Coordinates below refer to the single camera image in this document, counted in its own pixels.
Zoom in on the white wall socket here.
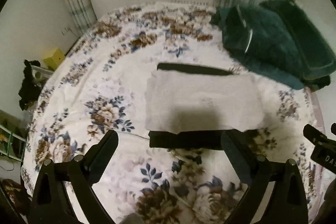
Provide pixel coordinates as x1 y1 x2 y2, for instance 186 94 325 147
61 26 72 35

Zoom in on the grey long sleeve shirt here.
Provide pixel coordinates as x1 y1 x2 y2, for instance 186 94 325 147
145 71 265 134

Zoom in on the folded black garment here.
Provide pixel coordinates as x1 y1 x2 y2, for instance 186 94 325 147
149 63 232 151

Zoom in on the green white shelf rack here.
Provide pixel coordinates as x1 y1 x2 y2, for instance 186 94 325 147
0 125 26 162

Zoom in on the black clothes pile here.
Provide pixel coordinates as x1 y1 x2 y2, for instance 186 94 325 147
18 60 41 111

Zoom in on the yellow box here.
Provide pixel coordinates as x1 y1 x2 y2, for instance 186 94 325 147
43 48 66 71

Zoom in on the pink checked bed sheet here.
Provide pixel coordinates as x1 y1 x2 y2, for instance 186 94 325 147
306 89 325 223

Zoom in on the red patterned bag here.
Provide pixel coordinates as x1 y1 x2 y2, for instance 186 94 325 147
2 179 31 215

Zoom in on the dark green blanket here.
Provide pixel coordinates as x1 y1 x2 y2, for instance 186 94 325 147
211 4 331 91

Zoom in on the dark green pillow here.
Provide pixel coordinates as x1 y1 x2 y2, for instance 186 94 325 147
260 0 335 81

